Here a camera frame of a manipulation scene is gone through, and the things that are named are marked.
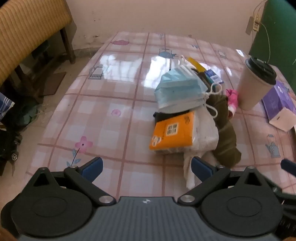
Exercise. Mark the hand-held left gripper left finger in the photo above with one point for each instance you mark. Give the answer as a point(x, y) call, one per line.
point(92, 166)

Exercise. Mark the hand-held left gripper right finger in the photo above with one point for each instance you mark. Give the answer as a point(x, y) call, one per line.
point(201, 169)

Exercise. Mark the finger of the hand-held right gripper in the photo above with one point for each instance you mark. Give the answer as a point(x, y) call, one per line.
point(288, 166)

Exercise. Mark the olive green sock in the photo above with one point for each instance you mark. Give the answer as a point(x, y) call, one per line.
point(226, 139)

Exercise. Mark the orange tissue packet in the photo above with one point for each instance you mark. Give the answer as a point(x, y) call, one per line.
point(171, 132)

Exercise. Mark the pink sock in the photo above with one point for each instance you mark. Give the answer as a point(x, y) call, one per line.
point(232, 99)

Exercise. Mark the blue face mask stack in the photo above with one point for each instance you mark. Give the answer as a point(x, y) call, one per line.
point(178, 88)

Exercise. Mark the blue tissue packet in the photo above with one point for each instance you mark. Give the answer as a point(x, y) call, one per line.
point(214, 76)

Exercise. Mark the yellow tape roll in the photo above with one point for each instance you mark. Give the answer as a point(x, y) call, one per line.
point(196, 63)

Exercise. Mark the purple tissue pack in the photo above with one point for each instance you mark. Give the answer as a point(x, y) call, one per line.
point(279, 97)

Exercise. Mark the paper cup with black lid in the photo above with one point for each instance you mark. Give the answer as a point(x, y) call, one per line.
point(249, 88)

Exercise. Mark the black wheeled bag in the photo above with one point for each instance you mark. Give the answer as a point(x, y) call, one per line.
point(7, 148)

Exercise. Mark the dark floor board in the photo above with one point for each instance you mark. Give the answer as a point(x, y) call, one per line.
point(53, 83)

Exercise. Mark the blue striped cloth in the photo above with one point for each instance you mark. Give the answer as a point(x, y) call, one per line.
point(4, 104)

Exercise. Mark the green wooden cabinet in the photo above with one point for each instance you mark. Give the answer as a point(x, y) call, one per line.
point(277, 27)

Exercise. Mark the wooden chair tan cushion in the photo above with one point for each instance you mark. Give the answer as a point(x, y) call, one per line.
point(27, 30)

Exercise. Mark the beige wall power strip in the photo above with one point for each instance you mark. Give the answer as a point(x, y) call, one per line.
point(255, 22)

